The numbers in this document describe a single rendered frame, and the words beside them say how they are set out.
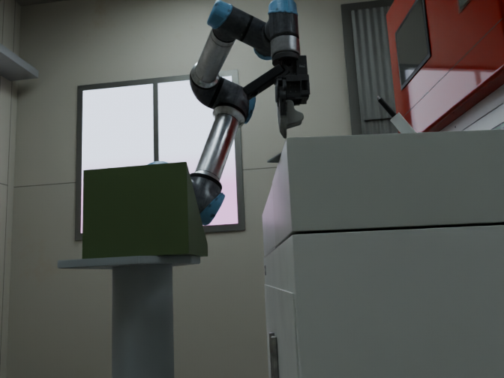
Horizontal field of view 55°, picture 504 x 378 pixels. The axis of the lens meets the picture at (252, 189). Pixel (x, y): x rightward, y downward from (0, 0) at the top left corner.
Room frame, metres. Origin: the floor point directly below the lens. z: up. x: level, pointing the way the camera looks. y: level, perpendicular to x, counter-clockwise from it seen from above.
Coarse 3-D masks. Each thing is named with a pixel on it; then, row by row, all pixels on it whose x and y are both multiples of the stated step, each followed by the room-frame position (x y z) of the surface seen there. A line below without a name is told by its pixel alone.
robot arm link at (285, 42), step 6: (282, 36) 1.14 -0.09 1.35; (288, 36) 1.14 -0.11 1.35; (294, 36) 1.14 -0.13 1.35; (270, 42) 1.17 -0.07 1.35; (276, 42) 1.14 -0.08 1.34; (282, 42) 1.14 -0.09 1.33; (288, 42) 1.14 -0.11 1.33; (294, 42) 1.14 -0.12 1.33; (276, 48) 1.14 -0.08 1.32; (282, 48) 1.14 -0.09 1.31; (288, 48) 1.14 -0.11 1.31; (294, 48) 1.14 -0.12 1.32
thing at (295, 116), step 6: (288, 102) 1.15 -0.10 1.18; (288, 108) 1.15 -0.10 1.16; (294, 108) 1.15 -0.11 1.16; (288, 114) 1.15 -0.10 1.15; (294, 114) 1.15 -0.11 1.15; (300, 114) 1.15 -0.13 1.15; (282, 120) 1.15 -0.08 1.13; (288, 120) 1.15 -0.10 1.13; (294, 120) 1.15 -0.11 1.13; (300, 120) 1.15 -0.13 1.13; (282, 126) 1.15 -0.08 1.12; (282, 132) 1.16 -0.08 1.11
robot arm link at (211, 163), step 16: (224, 80) 1.58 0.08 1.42; (224, 96) 1.57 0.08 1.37; (240, 96) 1.58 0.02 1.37; (224, 112) 1.57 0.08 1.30; (240, 112) 1.57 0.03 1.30; (224, 128) 1.55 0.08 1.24; (208, 144) 1.53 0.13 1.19; (224, 144) 1.53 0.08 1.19; (208, 160) 1.50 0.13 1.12; (224, 160) 1.53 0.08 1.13; (192, 176) 1.47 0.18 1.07; (208, 176) 1.47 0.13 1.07; (208, 192) 1.45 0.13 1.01; (208, 208) 1.45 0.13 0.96
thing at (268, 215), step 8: (272, 192) 1.07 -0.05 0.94; (272, 200) 1.09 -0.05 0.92; (264, 208) 1.46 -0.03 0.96; (272, 208) 1.10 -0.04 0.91; (264, 216) 1.48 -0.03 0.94; (272, 216) 1.12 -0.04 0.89; (264, 224) 1.51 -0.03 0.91; (272, 224) 1.13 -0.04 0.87; (264, 232) 1.53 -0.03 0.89; (272, 232) 1.15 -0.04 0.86; (264, 240) 1.56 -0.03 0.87; (272, 240) 1.16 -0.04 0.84; (264, 248) 1.59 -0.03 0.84; (272, 248) 1.18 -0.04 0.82
